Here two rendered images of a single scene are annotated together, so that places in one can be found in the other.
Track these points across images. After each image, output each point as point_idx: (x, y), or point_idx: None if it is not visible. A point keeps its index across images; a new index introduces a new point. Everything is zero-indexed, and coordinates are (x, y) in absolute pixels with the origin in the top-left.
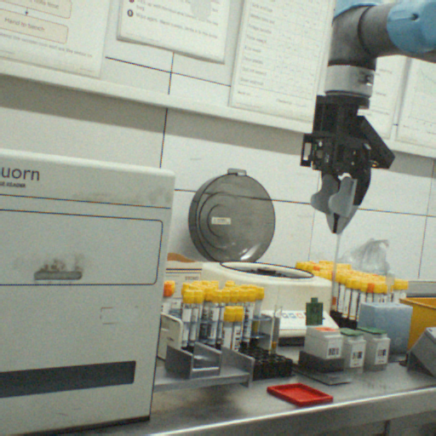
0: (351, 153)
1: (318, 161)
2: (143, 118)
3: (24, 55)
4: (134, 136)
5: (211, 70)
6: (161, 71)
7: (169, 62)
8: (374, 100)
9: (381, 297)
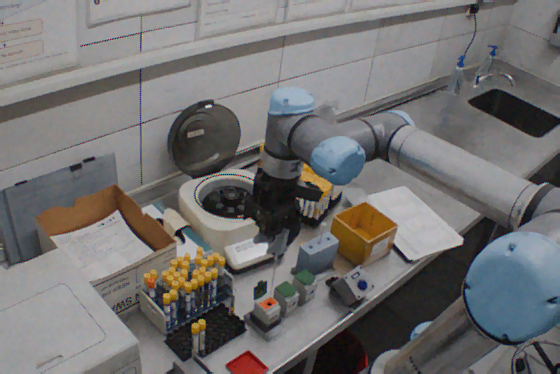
0: (284, 217)
1: (257, 222)
2: (120, 79)
3: (10, 78)
4: (115, 95)
5: (178, 15)
6: (131, 35)
7: (138, 25)
8: None
9: (321, 200)
